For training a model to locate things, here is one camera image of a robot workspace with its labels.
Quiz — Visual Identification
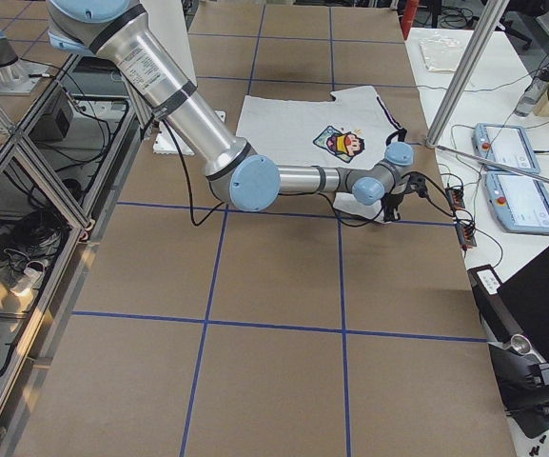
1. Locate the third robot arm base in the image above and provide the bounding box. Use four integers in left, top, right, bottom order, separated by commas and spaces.
0, 29, 51, 96

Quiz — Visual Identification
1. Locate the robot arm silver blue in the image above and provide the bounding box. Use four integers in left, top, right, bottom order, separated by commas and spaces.
47, 1, 414, 222

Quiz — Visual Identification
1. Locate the far orange connector board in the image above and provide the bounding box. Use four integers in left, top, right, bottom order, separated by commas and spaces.
445, 187, 465, 209

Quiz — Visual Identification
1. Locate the orange connector board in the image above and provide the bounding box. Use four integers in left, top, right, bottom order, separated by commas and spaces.
455, 221, 477, 250
445, 187, 465, 209

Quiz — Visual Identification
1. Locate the aluminium frame cabinet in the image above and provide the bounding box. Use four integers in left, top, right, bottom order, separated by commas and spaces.
0, 56, 146, 456

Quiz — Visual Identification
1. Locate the clear water bottle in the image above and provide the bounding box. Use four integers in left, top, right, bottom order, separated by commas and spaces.
514, 67, 549, 117

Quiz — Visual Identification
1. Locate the black laptop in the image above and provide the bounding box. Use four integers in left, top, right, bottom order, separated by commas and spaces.
467, 247, 549, 363

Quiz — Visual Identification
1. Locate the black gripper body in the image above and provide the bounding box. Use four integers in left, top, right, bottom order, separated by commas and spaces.
383, 181, 408, 209

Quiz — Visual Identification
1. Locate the red cylinder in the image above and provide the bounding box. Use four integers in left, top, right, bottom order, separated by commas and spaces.
400, 0, 420, 40

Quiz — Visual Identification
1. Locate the blue teach pendant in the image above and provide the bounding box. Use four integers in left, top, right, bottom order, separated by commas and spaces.
485, 171, 549, 235
473, 123, 540, 174

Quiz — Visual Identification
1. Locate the near orange connector board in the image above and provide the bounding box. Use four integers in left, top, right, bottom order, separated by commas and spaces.
455, 221, 477, 250

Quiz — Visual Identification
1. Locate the clear plastic bag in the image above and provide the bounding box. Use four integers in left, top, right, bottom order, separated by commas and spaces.
419, 35, 468, 72

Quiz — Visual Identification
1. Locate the grey cartoon print t-shirt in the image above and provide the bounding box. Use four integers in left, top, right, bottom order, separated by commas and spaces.
235, 86, 409, 224

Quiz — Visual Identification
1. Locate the upper blue teach pendant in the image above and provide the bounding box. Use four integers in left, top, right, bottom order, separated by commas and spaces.
473, 123, 540, 174

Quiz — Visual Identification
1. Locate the lower blue teach pendant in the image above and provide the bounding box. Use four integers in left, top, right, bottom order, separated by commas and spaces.
485, 171, 549, 235

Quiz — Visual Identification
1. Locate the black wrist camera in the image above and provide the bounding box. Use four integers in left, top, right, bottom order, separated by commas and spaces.
406, 172, 429, 199

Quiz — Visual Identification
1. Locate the black camera stand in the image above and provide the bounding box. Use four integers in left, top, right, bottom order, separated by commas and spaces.
488, 342, 549, 438

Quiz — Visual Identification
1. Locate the aluminium frame post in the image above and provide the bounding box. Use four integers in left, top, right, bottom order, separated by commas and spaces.
425, 0, 509, 148

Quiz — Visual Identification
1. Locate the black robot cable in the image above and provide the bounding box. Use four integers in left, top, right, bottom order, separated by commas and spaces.
159, 118, 227, 228

